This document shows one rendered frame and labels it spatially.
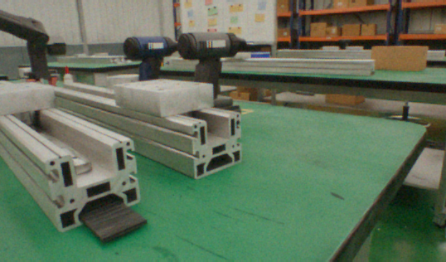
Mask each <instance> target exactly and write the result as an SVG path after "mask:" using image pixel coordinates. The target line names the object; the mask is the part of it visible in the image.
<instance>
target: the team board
mask: <svg viewBox="0 0 446 262"><path fill-rule="evenodd" d="M180 7H181V29H182V34H183V33H189V32H224V33H235V34H236V36H237V37H240V38H243V39H245V40H246V42H247V43H252V44H253V45H261V44H269V45H271V58H276V47H277V30H278V8H277V0H180ZM233 100H235V99H233ZM235 101H242V102H249V103H256V104H268V105H275V106H276V89H272V104H270V103H262V102H255V101H248V100H235Z"/></svg>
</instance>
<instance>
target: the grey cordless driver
mask: <svg viewBox="0 0 446 262"><path fill-rule="evenodd" d="M252 45H253V44H252V43H247V42H246V40H245V39H243V38H240V37H237V36H236V34H235V33H224V32H189V33H183V34H181V35H180V36H179V37H178V43H177V52H178V54H179V56H181V58H182V59H183V60H189V61H195V60H199V64H197V65H196V69H195V79H194V82H196V83H204V84H211V85H212V86H213V104H214V106H213V107H211V108H215V109H223V110H228V111H232V112H236V113H240V116H241V108H240V106H239V105H238V104H233V103H234V102H233V99H232V98H230V97H225V96H222V95H218V84H219V74H221V72H222V61H221V58H225V57H233V56H235V55H236V54H237V53H239V52H242V51H244V50H245V49H246V47H247V46H252Z"/></svg>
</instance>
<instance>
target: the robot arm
mask: <svg viewBox="0 0 446 262"><path fill-rule="evenodd" d="M0 31H1V32H6V33H9V34H11V35H13V36H16V37H17V38H20V39H23V40H24V41H27V53H28V57H29V61H30V64H31V71H29V72H23V73H24V75H26V76H31V77H25V80H26V82H27V83H31V82H32V83H34V82H36V80H34V79H35V78H36V79H45V78H47V79H48V85H52V86H55V85H56V81H57V75H51V74H55V73H56V74H57V71H56V70H49V68H48V64H47V60H46V56H44V55H45V54H47V55H48V56H58V55H65V53H66V48H65V41H64V39H63V37H62V36H49V35H48V34H47V33H48V32H47V31H46V29H45V28H44V26H43V23H42V22H40V21H37V20H36V19H34V18H30V17H29V18H25V17H23V16H18V15H15V14H11V13H9V12H5V11H3V10H0Z"/></svg>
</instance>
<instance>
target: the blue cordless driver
mask: <svg viewBox="0 0 446 262"><path fill-rule="evenodd" d="M177 43H178V42H177V41H173V40H172V39H171V38H169V37H168V36H163V37H160V36H133V37H128V38H127V39H126V40H125V42H124V44H123V49H124V54H125V55H126V56H127V58H128V59H129V60H138V59H142V62H140V63H139V68H138V81H145V80H158V71H159V70H161V61H160V57H164V56H172V53H175V52H177Z"/></svg>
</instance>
